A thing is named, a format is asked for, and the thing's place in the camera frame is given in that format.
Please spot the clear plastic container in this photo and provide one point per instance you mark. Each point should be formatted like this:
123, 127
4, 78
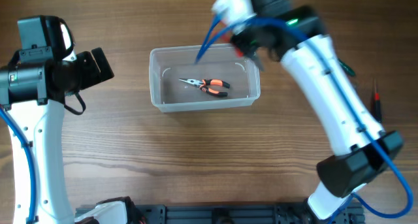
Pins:
220, 79

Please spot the red black screwdriver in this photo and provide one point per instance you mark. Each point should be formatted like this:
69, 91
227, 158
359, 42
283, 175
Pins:
376, 103

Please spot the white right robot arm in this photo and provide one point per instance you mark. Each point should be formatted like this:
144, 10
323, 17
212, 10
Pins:
296, 37

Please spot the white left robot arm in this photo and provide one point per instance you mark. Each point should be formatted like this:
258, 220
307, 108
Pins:
33, 93

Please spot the red handled cutter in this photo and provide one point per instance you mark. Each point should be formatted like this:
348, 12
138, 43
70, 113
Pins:
245, 46

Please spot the orange black needle-nose pliers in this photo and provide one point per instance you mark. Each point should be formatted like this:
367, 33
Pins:
204, 86

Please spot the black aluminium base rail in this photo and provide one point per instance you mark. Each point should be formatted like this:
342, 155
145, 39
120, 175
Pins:
280, 213

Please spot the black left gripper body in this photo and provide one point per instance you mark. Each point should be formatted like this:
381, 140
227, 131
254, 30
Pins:
86, 68

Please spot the green handled screwdriver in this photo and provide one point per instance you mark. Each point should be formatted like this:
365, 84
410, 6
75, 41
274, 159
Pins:
347, 69

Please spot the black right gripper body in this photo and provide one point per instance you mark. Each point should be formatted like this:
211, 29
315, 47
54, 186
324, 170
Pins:
245, 42

